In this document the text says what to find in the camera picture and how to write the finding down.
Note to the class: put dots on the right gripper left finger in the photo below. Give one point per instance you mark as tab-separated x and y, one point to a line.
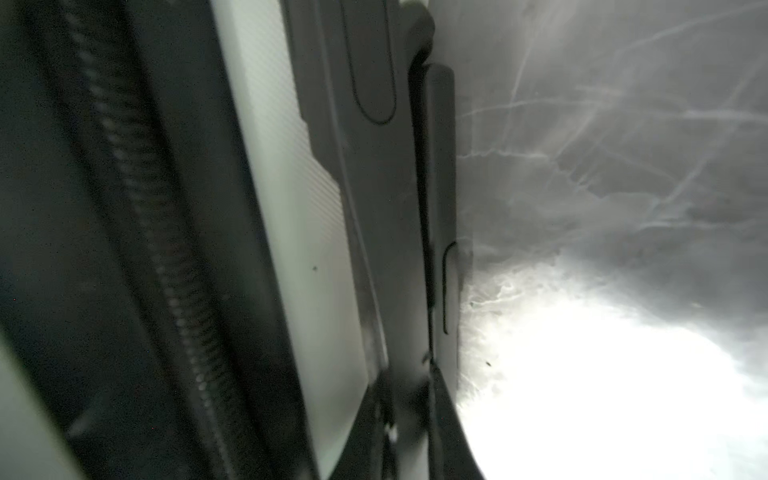
368	452

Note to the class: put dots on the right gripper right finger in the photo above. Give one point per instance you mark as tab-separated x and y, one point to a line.
450	456

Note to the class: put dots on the white hard-shell suitcase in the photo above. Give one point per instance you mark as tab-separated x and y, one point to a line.
221	222

